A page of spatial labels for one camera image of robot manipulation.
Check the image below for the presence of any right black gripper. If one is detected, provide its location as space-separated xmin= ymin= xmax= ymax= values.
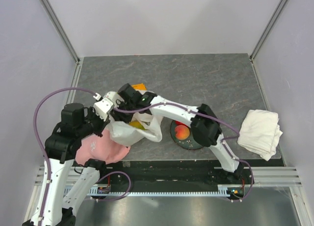
xmin=109 ymin=99 xmax=136 ymax=128

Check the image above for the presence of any fake yellow green mango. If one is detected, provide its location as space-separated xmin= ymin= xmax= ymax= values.
xmin=129 ymin=120 xmax=147 ymax=130

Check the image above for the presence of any white plastic bag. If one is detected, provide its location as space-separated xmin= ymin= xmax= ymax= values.
xmin=106 ymin=113 xmax=163 ymax=146

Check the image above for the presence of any fake red bell pepper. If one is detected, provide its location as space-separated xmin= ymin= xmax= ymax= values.
xmin=175 ymin=121 xmax=184 ymax=125

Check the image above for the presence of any fake peach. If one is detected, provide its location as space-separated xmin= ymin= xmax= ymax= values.
xmin=175 ymin=125 xmax=190 ymax=140

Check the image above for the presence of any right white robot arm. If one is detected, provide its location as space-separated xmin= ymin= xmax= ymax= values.
xmin=111 ymin=84 xmax=244 ymax=184

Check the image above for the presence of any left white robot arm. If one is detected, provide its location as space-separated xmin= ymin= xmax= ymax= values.
xmin=23 ymin=100 xmax=114 ymax=226

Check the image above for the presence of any orange cloth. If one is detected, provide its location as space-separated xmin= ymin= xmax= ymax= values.
xmin=131 ymin=83 xmax=147 ymax=91

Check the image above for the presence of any pink cap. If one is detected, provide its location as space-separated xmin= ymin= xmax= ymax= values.
xmin=75 ymin=129 xmax=130 ymax=166

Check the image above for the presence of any blue ceramic plate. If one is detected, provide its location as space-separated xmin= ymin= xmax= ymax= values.
xmin=170 ymin=120 xmax=203 ymax=150

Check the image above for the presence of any white folded towel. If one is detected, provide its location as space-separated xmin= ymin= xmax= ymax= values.
xmin=237 ymin=110 xmax=283 ymax=161

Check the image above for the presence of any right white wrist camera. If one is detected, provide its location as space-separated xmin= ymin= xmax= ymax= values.
xmin=105 ymin=91 xmax=124 ymax=107

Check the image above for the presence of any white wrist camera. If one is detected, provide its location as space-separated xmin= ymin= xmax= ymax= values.
xmin=93 ymin=93 xmax=115 ymax=121
xmin=105 ymin=91 xmax=124 ymax=107

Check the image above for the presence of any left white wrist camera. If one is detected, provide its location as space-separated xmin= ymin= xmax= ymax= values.
xmin=93 ymin=93 xmax=115 ymax=121

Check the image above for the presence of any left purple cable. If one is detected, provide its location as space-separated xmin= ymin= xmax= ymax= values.
xmin=33 ymin=87 xmax=132 ymax=226

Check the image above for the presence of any purple cable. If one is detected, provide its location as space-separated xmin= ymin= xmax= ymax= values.
xmin=114 ymin=102 xmax=255 ymax=202
xmin=33 ymin=87 xmax=132 ymax=226

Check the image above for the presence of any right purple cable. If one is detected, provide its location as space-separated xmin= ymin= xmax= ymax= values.
xmin=114 ymin=102 xmax=255 ymax=202

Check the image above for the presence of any slotted cable duct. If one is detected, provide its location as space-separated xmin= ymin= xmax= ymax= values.
xmin=63 ymin=185 xmax=233 ymax=198

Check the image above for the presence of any left aluminium frame post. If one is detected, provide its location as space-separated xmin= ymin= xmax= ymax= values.
xmin=39 ymin=0 xmax=80 ymax=64

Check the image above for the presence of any aluminium frame post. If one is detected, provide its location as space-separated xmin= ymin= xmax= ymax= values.
xmin=39 ymin=0 xmax=80 ymax=64
xmin=249 ymin=0 xmax=289 ymax=62

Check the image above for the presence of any right aluminium frame post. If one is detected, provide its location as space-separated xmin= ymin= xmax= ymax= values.
xmin=249 ymin=0 xmax=289 ymax=62

